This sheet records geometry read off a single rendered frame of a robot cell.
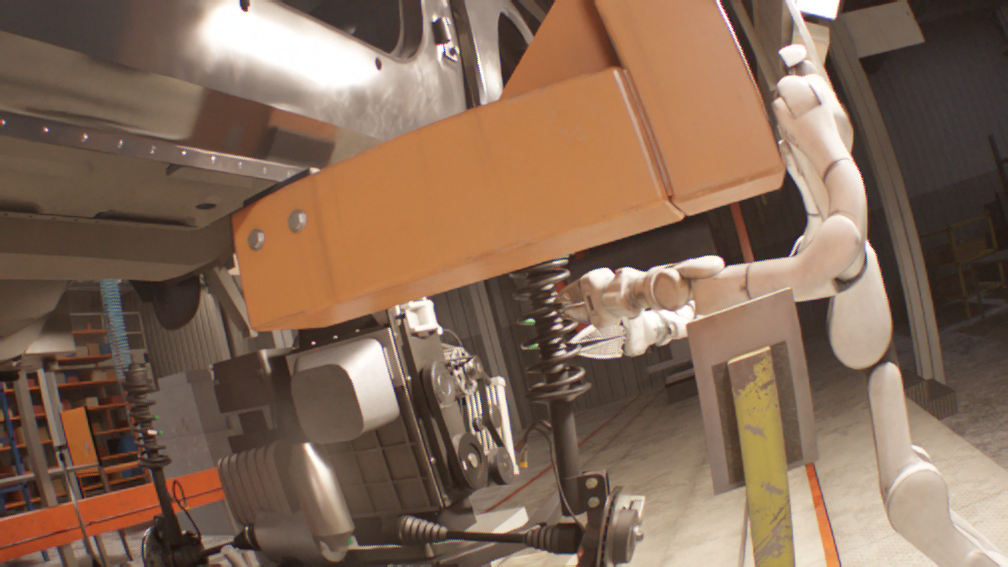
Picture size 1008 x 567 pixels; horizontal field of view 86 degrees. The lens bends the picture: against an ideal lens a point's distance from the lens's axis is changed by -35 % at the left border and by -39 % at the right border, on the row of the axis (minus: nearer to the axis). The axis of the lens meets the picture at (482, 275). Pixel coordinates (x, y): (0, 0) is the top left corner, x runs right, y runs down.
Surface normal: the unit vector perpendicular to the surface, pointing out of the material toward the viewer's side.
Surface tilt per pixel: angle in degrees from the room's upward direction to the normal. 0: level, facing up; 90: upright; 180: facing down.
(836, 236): 62
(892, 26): 90
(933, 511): 90
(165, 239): 97
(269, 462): 75
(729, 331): 90
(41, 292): 104
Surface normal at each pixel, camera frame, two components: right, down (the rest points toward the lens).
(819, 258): -0.78, -0.18
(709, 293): -0.62, 0.26
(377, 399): 0.71, -0.26
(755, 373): -0.35, -0.01
